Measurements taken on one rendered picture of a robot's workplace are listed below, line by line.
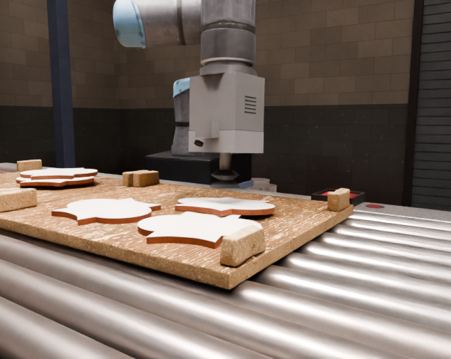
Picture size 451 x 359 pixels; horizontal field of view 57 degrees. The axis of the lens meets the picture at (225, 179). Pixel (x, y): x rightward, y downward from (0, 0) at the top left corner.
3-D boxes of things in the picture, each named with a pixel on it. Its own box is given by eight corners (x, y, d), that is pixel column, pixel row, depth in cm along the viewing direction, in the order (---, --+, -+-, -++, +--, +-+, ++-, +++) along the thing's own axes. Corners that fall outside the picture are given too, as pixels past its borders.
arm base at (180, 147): (195, 147, 141) (194, 118, 139) (229, 150, 131) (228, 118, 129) (161, 154, 130) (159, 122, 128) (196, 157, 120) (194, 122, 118)
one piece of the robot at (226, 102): (171, 47, 56) (169, 169, 57) (221, 35, 50) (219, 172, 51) (219, 60, 63) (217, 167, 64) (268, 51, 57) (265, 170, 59)
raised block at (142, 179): (153, 183, 86) (153, 169, 85) (160, 184, 85) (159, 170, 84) (132, 186, 81) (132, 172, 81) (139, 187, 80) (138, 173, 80)
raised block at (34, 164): (38, 169, 109) (38, 159, 109) (43, 170, 108) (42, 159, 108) (16, 172, 104) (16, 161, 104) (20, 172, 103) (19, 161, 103)
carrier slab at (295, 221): (157, 189, 87) (157, 181, 87) (353, 214, 64) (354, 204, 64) (-16, 224, 58) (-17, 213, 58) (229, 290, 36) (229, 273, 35)
